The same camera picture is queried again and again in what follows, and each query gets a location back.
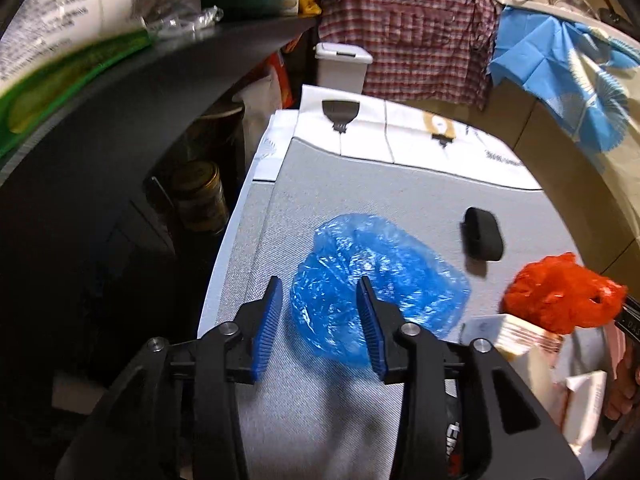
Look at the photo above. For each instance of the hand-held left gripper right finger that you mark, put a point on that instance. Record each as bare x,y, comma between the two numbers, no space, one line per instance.
372,332

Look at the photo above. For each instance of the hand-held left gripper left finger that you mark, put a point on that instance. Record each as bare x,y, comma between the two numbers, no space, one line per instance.
265,332

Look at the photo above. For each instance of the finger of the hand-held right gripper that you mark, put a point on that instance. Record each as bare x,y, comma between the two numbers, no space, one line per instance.
631,316

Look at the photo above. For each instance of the blue plastic bag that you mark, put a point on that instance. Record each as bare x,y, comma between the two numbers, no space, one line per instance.
330,280

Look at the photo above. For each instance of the red plastic bag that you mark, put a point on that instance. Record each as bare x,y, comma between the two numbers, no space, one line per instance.
555,292

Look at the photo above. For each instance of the white cardboard box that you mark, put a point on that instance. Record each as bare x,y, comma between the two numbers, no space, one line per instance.
515,332

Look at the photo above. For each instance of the person's right hand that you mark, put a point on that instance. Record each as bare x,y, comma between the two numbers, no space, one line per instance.
622,385

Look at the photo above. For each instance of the white paper carton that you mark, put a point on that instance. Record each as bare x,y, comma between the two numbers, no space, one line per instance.
585,400

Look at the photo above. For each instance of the black red snack packet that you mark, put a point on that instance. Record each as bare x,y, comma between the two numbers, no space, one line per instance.
452,432

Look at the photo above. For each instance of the grey table mat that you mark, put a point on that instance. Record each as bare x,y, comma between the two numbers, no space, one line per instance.
390,195

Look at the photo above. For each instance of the tin can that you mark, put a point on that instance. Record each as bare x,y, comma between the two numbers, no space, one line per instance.
200,195

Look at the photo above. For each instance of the beige cabinet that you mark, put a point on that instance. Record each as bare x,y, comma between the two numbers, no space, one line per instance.
550,160

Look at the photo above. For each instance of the blue patterned cloth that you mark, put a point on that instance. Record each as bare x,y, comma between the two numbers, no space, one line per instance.
565,85

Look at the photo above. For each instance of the black shelf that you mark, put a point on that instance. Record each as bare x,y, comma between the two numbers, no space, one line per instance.
125,110

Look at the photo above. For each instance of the white lidded bin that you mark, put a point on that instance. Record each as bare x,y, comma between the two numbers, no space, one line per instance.
342,67

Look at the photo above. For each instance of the red plaid shirt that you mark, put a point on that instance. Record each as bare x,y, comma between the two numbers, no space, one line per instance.
415,35

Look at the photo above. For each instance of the yellow packet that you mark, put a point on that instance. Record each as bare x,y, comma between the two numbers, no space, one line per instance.
309,2

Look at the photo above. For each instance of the clear plastic bags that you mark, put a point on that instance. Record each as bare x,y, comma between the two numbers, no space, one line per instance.
175,5

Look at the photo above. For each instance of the green white bag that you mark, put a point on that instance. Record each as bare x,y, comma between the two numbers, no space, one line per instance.
65,35

